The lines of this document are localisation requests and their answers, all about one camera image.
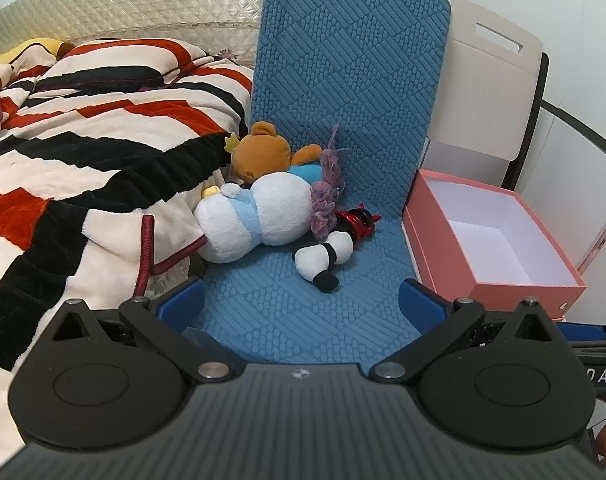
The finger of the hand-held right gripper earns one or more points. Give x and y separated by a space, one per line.
583 332

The brown bear plush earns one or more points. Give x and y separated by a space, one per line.
258 157

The white snowman plush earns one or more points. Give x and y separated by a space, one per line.
278 210

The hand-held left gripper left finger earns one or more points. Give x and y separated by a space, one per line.
183 302

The pink printed sheet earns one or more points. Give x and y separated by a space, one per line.
605 240

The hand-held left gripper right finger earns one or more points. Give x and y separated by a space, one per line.
423 305

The yellow cloth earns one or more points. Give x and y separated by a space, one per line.
33 46

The red black devil plush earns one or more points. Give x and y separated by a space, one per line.
355 222

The black metal frame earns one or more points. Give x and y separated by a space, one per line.
528 125

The purple fluffy plush toy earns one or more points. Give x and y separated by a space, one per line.
328 195

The striped red black white blanket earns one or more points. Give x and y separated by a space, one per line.
83 110

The small panda plush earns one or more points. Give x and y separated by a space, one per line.
313 260

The beige quilted headboard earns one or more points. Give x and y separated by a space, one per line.
133 5

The pink cardboard box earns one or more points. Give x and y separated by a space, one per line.
443 260

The blue quilted mat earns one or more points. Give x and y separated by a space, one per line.
343 85

